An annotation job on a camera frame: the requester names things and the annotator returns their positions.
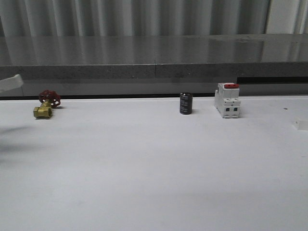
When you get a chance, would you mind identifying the brass valve red handwheel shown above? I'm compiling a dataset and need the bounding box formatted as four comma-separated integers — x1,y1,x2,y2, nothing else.
33,90,61,118

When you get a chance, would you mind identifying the white pleated curtain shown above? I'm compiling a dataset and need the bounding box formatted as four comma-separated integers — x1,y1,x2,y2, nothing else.
0,0,308,37

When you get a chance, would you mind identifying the white half pipe clamp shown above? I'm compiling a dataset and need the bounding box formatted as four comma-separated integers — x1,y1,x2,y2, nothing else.
293,118,308,131
0,74,24,93

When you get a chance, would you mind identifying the white circuit breaker red switch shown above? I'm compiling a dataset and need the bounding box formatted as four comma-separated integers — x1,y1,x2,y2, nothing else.
215,83,241,119

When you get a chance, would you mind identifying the grey stone counter ledge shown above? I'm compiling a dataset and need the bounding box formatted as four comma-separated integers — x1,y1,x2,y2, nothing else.
0,34,308,98

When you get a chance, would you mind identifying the black cylindrical capacitor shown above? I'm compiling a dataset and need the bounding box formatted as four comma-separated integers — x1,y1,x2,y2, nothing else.
180,92,193,115

